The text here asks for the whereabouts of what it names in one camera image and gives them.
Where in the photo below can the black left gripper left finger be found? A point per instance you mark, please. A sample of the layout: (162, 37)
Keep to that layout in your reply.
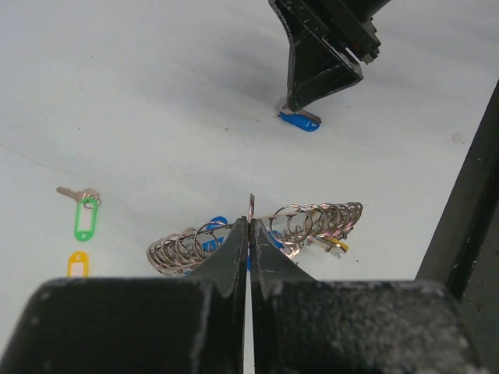
(190, 324)

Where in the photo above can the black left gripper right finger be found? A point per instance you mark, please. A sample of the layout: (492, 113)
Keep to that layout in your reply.
(304, 325)

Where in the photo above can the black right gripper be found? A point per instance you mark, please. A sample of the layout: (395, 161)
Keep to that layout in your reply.
(319, 64)

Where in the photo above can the blue tag key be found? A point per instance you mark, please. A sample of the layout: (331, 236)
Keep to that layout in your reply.
(203, 242)
(301, 119)

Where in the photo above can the metal disc keyring organizer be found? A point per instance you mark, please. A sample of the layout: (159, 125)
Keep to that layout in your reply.
(291, 228)

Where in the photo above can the orange tag key on table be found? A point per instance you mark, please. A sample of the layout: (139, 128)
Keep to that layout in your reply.
(78, 265)

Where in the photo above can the green tag key on table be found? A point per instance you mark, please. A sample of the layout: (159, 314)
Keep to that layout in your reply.
(87, 203)

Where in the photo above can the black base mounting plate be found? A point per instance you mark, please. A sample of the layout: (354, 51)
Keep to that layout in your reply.
(463, 252)

